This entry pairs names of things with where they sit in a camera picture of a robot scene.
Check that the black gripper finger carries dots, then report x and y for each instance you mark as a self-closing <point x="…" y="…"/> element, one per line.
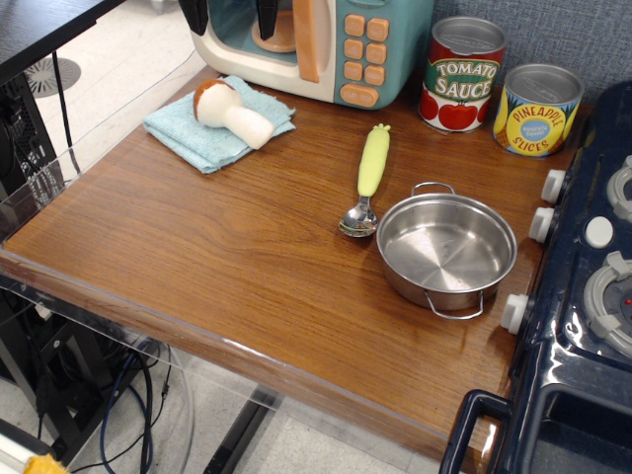
<point x="196" y="15"/>
<point x="267" y="17"/>

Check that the spoon with yellow-green handle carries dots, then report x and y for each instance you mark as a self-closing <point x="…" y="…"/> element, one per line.
<point x="360" y="221"/>

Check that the light blue towel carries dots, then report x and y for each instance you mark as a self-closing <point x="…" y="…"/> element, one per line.
<point x="210" y="149"/>

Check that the plush mushroom toy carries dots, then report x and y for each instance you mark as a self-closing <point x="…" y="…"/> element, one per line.
<point x="217" y="105"/>

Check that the toy microwave oven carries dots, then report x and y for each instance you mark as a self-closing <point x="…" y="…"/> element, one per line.
<point x="353" y="53"/>

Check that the black desk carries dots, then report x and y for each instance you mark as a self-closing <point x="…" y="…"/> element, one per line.
<point x="31" y="30"/>

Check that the tomato sauce can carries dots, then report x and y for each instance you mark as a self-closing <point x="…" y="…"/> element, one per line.
<point x="464" y="61"/>

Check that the clear acrylic guard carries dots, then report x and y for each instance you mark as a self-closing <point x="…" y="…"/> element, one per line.
<point x="38" y="192"/>

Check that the pineapple slices can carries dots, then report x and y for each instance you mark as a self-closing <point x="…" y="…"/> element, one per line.
<point x="537" y="109"/>

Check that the small steel pot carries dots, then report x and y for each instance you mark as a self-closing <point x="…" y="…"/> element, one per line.
<point x="445" y="251"/>

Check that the white stove knob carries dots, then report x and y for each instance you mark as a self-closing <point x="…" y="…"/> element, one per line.
<point x="514" y="312"/>
<point x="541" y="223"/>
<point x="553" y="185"/>

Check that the black table leg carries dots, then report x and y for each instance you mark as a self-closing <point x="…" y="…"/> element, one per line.
<point x="242" y="431"/>

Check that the dark blue toy stove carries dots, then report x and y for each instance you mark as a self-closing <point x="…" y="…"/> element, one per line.
<point x="569" y="407"/>

